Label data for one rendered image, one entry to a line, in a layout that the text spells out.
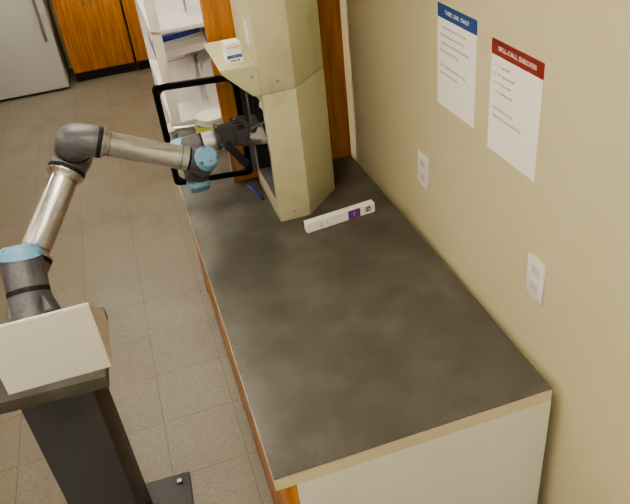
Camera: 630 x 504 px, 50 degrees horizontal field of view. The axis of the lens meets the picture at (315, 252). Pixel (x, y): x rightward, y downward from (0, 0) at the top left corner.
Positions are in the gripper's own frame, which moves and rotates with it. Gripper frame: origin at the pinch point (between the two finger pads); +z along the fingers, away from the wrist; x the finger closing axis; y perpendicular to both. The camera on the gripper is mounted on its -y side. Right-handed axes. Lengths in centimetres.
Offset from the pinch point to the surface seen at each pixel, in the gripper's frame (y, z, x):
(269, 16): 42.2, 2.9, -14.2
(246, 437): -121, -38, -20
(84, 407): -40, -80, -63
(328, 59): 11.9, 29.7, 23.0
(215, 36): 29.5, -9.7, 22.7
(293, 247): -27.9, -5.9, -31.4
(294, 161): -6.2, 2.9, -14.1
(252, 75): 26.1, -5.5, -14.3
